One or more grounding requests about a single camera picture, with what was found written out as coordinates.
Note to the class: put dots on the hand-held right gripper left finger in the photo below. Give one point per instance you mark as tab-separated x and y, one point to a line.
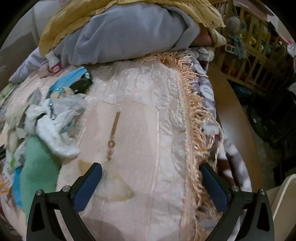
87	187

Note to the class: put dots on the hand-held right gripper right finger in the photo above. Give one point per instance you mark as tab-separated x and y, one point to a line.
215	187

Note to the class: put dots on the light blue snack packet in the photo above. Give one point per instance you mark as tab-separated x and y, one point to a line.
69	77

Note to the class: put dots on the brown white patterned blanket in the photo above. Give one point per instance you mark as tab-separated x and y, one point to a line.
233	162

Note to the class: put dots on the green fleece cloth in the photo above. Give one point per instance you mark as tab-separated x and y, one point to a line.
37	166

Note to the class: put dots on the pink tasselled bedspread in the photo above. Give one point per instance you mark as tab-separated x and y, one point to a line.
138	115

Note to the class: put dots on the green checked bedsheet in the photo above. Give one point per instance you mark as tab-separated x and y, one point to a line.
4	95

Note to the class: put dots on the pink rolled towel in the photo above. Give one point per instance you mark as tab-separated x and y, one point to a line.
42	70

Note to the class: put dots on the white bottle pink label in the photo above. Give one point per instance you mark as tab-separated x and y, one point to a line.
53	63

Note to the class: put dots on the blue grey patterned cloth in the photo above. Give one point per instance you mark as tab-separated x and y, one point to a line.
25	66

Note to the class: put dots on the white power strip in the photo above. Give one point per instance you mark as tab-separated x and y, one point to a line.
229	48

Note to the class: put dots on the blue-grey knotted cloth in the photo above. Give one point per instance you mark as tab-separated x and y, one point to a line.
239	46

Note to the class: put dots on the pink cushion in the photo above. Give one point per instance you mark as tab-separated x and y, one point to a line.
203	38

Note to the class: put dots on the grey-blue fleece blanket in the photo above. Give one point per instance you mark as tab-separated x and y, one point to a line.
127	34

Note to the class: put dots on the wooden crib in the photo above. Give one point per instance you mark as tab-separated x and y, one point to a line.
254	34

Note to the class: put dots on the yellow frilled pillow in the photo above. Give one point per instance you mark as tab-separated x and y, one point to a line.
92	16

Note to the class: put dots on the wooden bed frame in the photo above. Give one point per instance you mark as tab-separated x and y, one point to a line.
231	104

